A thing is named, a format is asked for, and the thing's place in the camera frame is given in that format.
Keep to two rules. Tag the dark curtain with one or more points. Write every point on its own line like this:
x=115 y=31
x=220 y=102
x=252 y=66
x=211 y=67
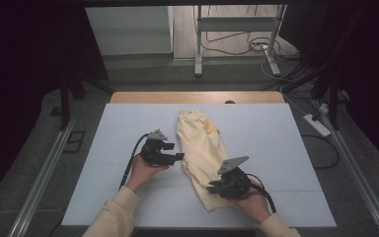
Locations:
x=368 y=65
x=19 y=82

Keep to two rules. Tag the white plug adapter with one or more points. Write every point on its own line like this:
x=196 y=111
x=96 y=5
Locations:
x=323 y=108

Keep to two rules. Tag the person's right hand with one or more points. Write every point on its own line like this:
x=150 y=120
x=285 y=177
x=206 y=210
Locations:
x=256 y=205

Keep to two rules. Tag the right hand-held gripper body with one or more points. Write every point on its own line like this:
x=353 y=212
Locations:
x=237 y=184

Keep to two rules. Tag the cream baby pants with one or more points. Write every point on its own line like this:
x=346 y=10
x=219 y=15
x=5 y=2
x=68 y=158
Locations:
x=202 y=148

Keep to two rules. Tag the black round table grommet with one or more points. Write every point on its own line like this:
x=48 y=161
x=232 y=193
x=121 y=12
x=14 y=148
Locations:
x=229 y=102

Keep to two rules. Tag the white power strip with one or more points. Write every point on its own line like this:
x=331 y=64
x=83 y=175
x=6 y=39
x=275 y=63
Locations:
x=317 y=125

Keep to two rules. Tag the white metal stand frame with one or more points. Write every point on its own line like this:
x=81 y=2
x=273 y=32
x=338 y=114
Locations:
x=237 y=23

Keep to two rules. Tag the aluminium floor rail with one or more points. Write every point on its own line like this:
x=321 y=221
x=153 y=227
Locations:
x=358 y=177
x=42 y=177

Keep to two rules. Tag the person's left hand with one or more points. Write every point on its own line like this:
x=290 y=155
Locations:
x=143 y=174

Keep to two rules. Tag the light blue table mat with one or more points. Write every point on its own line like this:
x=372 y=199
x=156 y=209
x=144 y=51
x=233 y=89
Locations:
x=128 y=131

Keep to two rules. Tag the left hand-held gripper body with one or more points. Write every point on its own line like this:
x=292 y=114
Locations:
x=154 y=154

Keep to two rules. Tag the black metal stand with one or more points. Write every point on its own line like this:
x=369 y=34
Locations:
x=333 y=105
x=64 y=98

